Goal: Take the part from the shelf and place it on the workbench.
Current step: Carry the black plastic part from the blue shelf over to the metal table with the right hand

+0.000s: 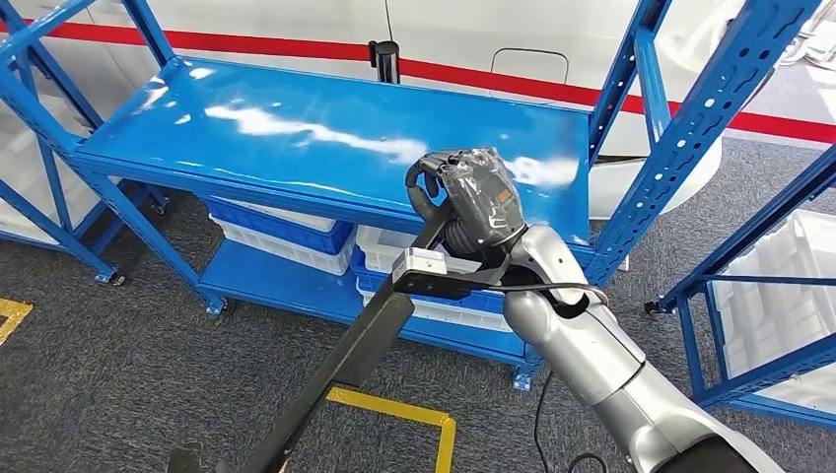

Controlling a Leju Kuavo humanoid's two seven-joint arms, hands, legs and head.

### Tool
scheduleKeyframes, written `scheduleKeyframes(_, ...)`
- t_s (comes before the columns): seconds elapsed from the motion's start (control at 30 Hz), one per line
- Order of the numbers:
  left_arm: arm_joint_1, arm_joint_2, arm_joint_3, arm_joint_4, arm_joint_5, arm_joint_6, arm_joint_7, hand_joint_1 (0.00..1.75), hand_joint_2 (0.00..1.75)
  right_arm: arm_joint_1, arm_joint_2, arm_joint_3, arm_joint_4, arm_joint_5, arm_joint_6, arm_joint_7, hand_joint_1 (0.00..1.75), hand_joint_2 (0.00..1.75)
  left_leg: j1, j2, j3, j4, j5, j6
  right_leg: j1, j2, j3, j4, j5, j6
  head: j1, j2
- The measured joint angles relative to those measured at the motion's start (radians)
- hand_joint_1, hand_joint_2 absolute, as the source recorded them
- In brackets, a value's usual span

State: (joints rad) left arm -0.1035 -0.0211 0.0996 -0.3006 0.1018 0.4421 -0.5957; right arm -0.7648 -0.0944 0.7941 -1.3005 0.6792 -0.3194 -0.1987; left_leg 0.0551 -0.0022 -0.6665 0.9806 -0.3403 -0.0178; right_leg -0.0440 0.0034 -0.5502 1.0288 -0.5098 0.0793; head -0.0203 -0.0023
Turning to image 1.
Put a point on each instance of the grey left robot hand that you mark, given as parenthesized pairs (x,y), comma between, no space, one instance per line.
(186,460)

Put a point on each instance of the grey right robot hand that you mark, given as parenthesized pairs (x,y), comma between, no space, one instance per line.
(480,189)

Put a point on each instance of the black plastic frame part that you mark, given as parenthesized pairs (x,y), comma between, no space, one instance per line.
(366,339)

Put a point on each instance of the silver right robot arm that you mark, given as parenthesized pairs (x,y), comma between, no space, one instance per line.
(588,352)

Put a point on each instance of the yellow floor tape square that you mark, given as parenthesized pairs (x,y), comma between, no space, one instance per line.
(398,408)

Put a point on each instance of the red barrier belt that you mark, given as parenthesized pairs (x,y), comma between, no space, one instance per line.
(261,47)

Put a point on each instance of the large white plastic crate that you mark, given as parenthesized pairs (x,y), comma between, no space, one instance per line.
(26,163)
(771,313)

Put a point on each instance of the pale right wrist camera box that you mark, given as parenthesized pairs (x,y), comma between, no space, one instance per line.
(419,261)

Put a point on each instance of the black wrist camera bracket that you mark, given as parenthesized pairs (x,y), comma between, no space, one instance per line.
(444,286)

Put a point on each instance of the black stanchion post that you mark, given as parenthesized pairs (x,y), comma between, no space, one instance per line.
(385,62)

